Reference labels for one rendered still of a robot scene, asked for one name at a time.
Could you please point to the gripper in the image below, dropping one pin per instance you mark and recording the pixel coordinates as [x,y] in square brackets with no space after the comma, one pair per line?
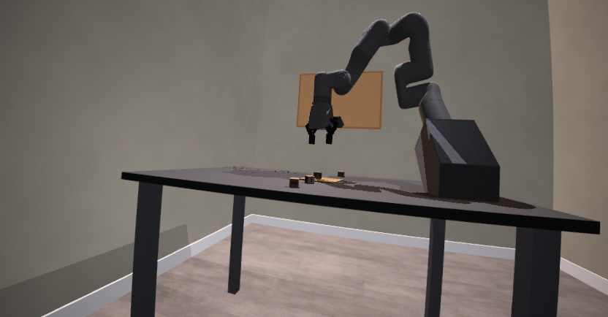
[321,116]

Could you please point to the orange flat mat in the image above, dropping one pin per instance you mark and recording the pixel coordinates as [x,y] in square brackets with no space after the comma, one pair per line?
[325,180]

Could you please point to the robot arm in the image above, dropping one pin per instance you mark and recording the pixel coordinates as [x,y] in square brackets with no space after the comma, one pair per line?
[420,66]

